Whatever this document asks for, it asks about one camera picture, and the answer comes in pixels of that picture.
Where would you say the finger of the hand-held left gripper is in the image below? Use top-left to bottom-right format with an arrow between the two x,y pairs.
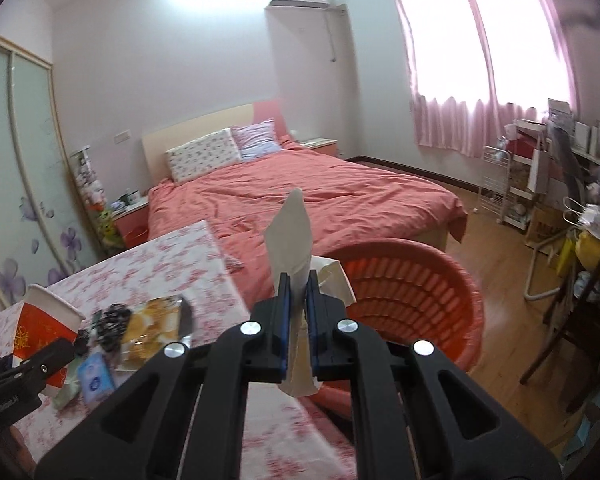
14,338 -> 76,396

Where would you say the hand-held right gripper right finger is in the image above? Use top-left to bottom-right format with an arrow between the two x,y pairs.
304,279 -> 563,480

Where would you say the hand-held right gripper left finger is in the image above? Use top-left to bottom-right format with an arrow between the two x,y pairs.
34,272 -> 294,480

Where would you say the pale green packet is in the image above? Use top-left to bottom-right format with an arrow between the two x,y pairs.
50,360 -> 88,411

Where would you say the red white paper cup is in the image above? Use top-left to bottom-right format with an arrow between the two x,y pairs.
10,283 -> 86,391

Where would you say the blue wet wipe packet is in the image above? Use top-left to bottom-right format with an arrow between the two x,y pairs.
76,352 -> 117,406

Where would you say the white tissue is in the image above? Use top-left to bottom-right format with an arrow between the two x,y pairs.
309,255 -> 357,308

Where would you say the black beaded mat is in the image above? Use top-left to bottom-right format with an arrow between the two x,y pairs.
75,304 -> 134,357

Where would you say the white paper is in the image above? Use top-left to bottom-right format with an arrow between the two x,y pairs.
264,187 -> 322,399

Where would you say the orange plastic basket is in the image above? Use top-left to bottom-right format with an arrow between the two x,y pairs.
300,238 -> 486,416

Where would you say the yellow pastry snack packet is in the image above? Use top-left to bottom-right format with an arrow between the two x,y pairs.
116,295 -> 183,372

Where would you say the bed with coral bedspread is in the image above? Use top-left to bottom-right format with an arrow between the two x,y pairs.
147,137 -> 468,281

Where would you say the yellow green plush toy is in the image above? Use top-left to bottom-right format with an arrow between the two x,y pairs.
97,207 -> 122,249

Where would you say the beige pink nightstand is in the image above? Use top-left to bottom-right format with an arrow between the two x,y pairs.
297,138 -> 340,159

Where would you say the striped purple pillow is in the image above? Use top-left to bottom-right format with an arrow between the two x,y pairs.
230,119 -> 285,162

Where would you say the white floral pillow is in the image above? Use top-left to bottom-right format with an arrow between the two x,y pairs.
165,128 -> 243,184

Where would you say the glass door flower wardrobe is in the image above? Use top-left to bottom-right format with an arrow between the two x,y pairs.
0,30 -> 106,321

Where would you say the pink cushion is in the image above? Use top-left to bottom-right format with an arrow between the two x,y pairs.
252,99 -> 293,143

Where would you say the beige wooden headboard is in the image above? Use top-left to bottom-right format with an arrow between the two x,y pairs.
141,102 -> 261,183

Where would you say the pink sheer curtain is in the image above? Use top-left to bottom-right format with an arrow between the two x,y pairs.
382,0 -> 498,153
460,0 -> 581,157

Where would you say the white shelf cart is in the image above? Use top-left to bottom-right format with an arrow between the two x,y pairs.
502,119 -> 552,231

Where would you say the dark wooden chair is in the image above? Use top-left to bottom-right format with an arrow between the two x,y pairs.
520,230 -> 600,411

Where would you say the white air conditioner pipe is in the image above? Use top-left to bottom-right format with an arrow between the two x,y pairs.
326,6 -> 338,63

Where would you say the yellow bag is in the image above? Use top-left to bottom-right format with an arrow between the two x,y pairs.
577,230 -> 600,272

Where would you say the grey cloth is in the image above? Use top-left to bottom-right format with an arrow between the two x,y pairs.
549,125 -> 587,197

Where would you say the white metal tube frame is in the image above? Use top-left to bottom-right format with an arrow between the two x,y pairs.
525,235 -> 567,304

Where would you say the white wire rack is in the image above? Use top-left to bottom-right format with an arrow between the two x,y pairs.
479,145 -> 512,217

